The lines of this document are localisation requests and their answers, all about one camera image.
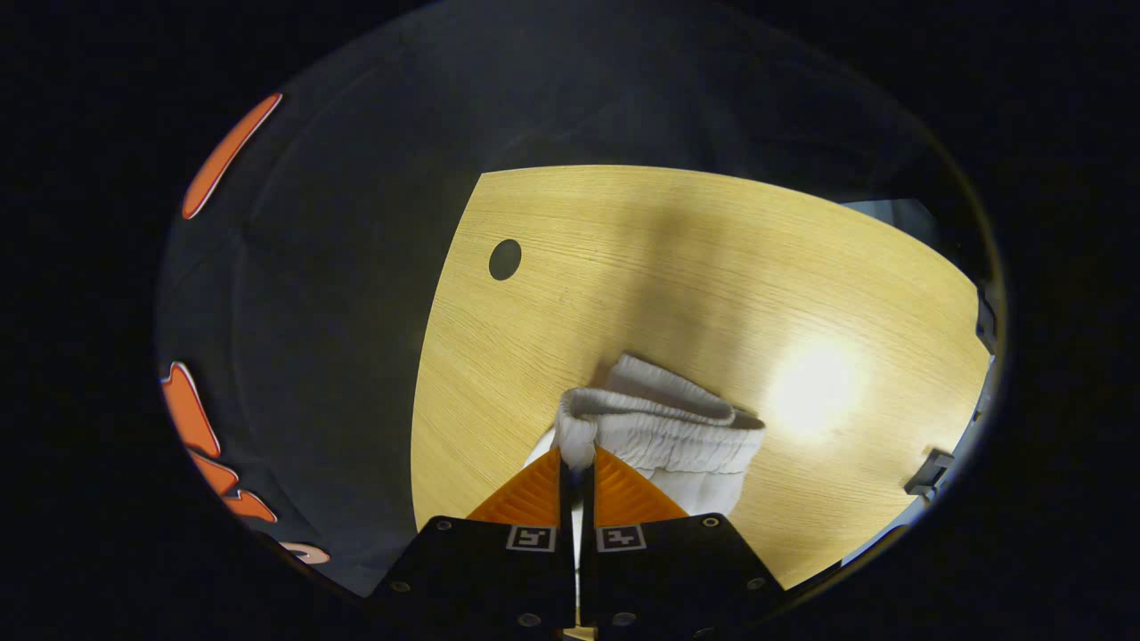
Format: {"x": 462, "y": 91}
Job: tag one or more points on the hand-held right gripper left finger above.
{"x": 499, "y": 570}

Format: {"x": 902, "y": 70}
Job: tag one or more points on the white jeans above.
{"x": 677, "y": 436}

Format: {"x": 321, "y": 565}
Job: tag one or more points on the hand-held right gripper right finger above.
{"x": 668, "y": 570}

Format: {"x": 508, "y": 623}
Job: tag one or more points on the black bracket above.
{"x": 928, "y": 472}

